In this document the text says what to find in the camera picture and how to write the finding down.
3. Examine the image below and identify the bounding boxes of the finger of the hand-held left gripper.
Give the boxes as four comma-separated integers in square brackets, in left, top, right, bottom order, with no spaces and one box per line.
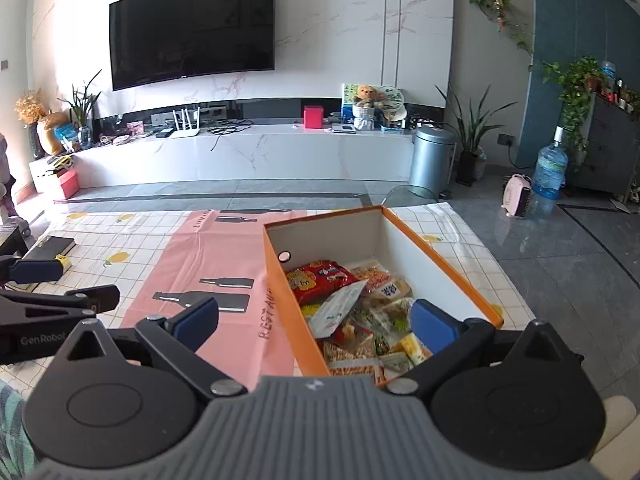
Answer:
[0,256,65,285]
[0,285,121,330]

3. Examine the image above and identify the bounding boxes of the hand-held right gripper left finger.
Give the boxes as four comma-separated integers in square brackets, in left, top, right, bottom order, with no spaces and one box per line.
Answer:
[52,296,247,398]

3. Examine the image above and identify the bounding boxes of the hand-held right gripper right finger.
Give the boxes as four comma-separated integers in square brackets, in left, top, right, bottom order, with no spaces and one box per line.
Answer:
[386,299,583,396]

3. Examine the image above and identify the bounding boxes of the yellow snack packet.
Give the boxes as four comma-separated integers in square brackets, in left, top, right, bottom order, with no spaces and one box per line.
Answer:
[397,332,433,366]

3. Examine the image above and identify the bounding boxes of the clear packet orange nuts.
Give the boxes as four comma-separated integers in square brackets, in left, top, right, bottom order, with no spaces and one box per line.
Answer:
[352,259,393,291]

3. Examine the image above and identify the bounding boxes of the brown noodle snack packet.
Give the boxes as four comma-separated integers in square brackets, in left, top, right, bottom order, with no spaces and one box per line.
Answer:
[322,335,378,361]

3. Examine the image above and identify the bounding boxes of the silver snack packet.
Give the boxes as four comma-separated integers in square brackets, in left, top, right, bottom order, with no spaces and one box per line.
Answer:
[307,280,368,338]

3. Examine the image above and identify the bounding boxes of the orange cardboard box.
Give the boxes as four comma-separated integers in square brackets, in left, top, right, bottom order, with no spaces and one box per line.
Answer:
[262,205,503,386]

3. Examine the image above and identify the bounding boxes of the red snack packet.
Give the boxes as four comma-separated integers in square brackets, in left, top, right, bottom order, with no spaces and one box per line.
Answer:
[285,259,358,306]

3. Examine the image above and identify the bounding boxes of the black book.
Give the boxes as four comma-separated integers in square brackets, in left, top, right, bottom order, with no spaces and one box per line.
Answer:
[22,234,77,281]

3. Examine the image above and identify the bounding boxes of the grey office chair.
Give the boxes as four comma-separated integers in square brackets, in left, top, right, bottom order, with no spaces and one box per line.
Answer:
[0,215,31,261]

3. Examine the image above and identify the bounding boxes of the checked tablecloth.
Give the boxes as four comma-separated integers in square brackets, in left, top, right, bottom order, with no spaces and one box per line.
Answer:
[0,201,538,411]

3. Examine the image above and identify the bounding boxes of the pink printed mat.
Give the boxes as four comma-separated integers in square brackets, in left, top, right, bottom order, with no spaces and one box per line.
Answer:
[120,207,311,391]

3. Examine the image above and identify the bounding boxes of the red storage box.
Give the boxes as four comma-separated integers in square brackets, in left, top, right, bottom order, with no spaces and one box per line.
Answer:
[55,169,81,200]

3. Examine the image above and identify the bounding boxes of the white storage box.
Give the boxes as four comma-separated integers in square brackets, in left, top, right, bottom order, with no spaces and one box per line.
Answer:
[29,155,76,196]

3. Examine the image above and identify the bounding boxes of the hanging clothes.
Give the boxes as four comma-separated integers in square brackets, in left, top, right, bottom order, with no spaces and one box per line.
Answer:
[0,132,16,213]

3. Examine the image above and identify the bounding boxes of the round glass table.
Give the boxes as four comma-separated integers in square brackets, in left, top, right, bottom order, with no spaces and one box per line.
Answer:
[382,185,441,208]

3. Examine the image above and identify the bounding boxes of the yellow gourd ornament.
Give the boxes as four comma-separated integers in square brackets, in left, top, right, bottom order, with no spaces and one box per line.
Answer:
[37,111,71,156]

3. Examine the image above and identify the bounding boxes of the pink heater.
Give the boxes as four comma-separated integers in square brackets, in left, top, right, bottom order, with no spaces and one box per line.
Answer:
[502,173,533,219]

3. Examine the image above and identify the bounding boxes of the dried flowers in vase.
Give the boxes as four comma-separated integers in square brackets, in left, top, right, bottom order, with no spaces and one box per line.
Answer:
[15,89,48,161]

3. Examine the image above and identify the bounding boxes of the grey trash can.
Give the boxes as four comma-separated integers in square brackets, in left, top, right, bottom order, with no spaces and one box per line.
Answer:
[409,125,457,198]

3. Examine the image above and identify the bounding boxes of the green plant in glass vase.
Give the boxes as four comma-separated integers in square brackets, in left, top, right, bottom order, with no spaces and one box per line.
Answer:
[57,69,103,148]

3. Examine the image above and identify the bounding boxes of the white marble TV cabinet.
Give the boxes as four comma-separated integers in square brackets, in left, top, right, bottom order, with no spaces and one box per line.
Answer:
[30,120,416,201]

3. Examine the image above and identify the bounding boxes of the white router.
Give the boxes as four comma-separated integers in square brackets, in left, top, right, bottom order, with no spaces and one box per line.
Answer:
[167,106,202,137]

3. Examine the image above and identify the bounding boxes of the potted long-leaf plant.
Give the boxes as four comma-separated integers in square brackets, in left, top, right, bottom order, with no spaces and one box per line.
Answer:
[435,82,518,188]

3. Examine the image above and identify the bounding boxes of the blue water bottle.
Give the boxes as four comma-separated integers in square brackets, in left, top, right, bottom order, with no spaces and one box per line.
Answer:
[531,126,569,200]

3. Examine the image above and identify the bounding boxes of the beige sofa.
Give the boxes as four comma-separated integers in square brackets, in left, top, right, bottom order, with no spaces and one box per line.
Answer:
[590,395,640,480]

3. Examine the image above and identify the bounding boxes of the round paper fan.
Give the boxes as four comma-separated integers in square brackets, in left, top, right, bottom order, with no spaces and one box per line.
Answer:
[376,85,407,123]

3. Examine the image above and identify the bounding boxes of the teddy bear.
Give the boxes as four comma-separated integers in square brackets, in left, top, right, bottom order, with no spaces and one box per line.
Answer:
[352,85,378,131]

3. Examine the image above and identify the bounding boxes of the printed picture board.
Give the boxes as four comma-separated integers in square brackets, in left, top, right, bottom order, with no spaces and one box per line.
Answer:
[341,82,361,121]

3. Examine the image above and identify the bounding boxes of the grey drawer cabinet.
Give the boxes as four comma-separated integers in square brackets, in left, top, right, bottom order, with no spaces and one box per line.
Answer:
[572,91,640,196]

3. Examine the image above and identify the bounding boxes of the hanging vine plant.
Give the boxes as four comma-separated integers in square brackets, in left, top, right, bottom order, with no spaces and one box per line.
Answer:
[465,0,608,151]

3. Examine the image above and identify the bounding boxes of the black television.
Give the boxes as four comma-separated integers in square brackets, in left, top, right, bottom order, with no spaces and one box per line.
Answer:
[109,0,277,92]

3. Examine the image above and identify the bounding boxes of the row of small bottles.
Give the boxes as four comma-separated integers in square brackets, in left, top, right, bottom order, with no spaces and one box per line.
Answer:
[597,60,640,111]

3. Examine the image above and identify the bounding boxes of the black cable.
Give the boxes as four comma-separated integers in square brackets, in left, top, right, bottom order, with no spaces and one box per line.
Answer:
[207,119,253,153]

